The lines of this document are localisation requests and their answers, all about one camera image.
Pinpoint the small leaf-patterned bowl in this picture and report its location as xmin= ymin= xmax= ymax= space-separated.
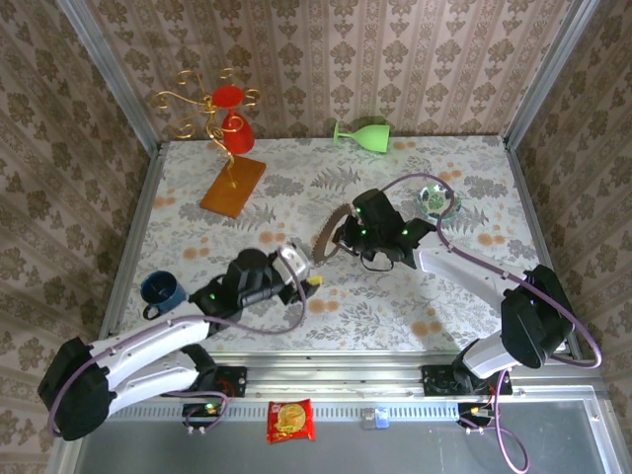
xmin=417 ymin=182 xmax=464 ymax=219

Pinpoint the slotted grey cable duct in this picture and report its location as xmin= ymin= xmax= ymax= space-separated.
xmin=88 ymin=400 xmax=460 ymax=422

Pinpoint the blue mug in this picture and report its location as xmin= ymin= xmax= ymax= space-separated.
xmin=140 ymin=270 xmax=189 ymax=321

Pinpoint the aluminium side rail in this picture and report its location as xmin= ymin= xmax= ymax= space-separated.
xmin=502 ymin=136 xmax=557 ymax=277
xmin=96 ymin=142 xmax=167 ymax=347

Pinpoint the red wine glass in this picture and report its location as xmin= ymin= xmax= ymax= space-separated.
xmin=211 ymin=84 xmax=257 ymax=155

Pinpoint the gold stand with wooden base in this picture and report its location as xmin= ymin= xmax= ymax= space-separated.
xmin=151 ymin=67 xmax=268 ymax=219

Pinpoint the red snack packet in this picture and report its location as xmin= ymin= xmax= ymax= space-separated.
xmin=266 ymin=398 xmax=316 ymax=444

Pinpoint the green wine glass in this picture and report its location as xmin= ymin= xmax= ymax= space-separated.
xmin=331 ymin=118 xmax=392 ymax=155

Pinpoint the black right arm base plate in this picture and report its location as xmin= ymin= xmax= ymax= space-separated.
xmin=422 ymin=364 xmax=514 ymax=397

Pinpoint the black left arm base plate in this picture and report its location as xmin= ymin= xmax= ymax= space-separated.
xmin=158 ymin=365 xmax=249 ymax=399

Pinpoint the small blue grey device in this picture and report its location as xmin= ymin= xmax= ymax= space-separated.
xmin=360 ymin=407 xmax=390 ymax=431

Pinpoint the aluminium frame post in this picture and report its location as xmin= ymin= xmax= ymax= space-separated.
xmin=52 ymin=0 xmax=163 ymax=152
xmin=503 ymin=0 xmax=601 ymax=149

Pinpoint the long aluminium base rail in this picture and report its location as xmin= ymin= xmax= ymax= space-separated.
xmin=118 ymin=351 xmax=611 ymax=402

